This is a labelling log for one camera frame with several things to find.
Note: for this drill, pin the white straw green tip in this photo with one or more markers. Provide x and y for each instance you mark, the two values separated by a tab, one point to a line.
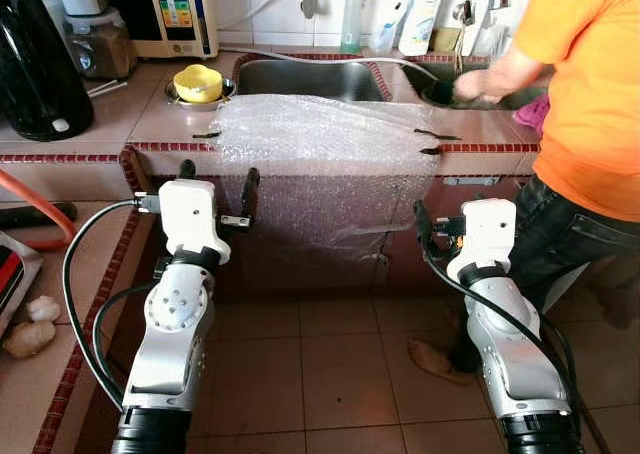
105	83
108	91

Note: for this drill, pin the clear bubble wrap sheet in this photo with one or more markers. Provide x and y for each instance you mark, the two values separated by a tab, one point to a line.
320	144

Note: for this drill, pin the clear bottle green dish soap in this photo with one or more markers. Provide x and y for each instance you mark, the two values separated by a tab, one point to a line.
358	24

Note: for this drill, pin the black electric kettle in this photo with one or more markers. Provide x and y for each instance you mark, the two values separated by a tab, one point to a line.
40	74

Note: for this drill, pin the person's left hand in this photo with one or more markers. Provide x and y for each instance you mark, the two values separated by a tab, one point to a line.
480	86

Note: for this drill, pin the pale ginger piece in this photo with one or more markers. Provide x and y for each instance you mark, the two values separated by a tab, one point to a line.
28	340
44	309

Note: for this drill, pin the clear jar brown powder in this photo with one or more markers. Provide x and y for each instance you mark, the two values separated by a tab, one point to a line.
100	49

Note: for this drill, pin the white tube bottle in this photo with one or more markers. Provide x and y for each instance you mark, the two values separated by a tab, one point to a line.
422	19

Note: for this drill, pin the black clip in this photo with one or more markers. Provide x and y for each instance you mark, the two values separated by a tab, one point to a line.
435	135
205	135
431	151

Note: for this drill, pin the white jar green lid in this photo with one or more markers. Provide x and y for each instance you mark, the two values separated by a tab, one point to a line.
52	9

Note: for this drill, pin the shallow steel dish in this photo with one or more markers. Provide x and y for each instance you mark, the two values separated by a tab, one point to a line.
229	90

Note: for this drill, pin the yellow plastic bowl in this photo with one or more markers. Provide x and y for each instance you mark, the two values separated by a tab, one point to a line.
197	82

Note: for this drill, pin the chrome sink faucet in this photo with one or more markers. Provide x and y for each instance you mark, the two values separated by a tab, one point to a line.
480	14

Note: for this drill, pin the cream water ionizer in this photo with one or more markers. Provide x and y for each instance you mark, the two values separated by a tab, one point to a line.
180	14

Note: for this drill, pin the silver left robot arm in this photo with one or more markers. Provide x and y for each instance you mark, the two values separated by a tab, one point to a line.
170	324

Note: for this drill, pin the red white flat device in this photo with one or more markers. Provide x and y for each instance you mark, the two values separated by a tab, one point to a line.
15	279

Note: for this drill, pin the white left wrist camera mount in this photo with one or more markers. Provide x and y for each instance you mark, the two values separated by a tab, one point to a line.
190	219

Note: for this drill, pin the person's left forearm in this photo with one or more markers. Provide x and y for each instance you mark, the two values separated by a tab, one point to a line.
515	72

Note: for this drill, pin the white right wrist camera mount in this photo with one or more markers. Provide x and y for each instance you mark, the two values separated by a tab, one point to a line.
485	234

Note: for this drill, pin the dark green cucumber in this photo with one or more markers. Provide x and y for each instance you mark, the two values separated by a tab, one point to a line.
35	214

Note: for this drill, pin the large steel sink basin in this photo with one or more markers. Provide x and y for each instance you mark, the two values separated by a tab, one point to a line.
300	79

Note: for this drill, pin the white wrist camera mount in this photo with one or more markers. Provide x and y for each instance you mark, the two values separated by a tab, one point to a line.
190	219
485	234

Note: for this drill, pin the pink cloth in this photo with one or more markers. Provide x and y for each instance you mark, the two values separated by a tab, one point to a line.
532	116

